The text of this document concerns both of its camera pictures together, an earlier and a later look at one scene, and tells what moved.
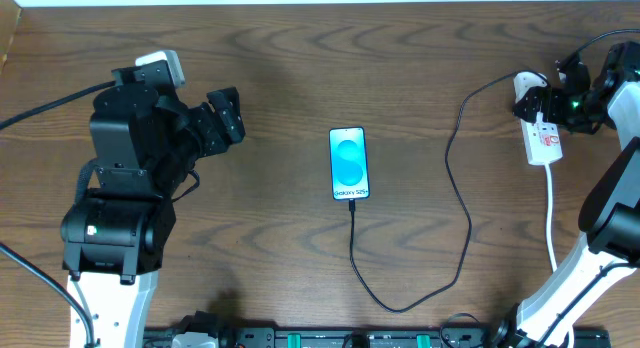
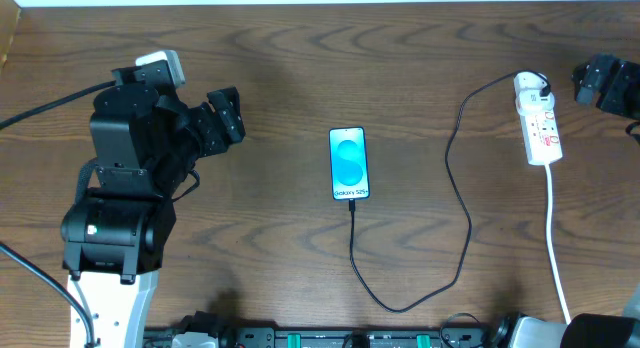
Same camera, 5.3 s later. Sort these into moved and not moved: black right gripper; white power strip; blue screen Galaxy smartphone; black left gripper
Moved: black right gripper
Not moved: blue screen Galaxy smartphone; black left gripper; white power strip
